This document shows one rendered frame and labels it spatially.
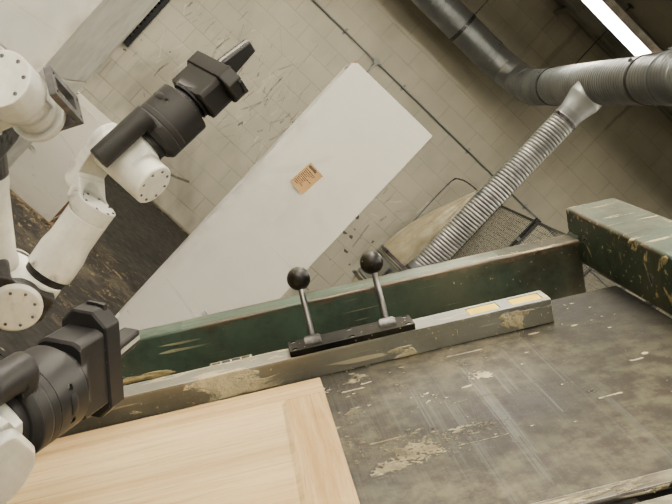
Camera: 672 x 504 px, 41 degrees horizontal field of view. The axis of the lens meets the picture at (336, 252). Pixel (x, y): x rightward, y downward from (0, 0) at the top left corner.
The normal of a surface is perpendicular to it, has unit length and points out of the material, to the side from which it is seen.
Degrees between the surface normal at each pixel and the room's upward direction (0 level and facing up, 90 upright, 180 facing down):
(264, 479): 55
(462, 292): 90
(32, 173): 90
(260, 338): 90
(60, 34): 90
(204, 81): 78
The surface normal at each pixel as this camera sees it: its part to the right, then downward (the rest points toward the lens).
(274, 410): -0.19, -0.95
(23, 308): 0.36, 0.43
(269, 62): 0.06, 0.16
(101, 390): 0.93, 0.12
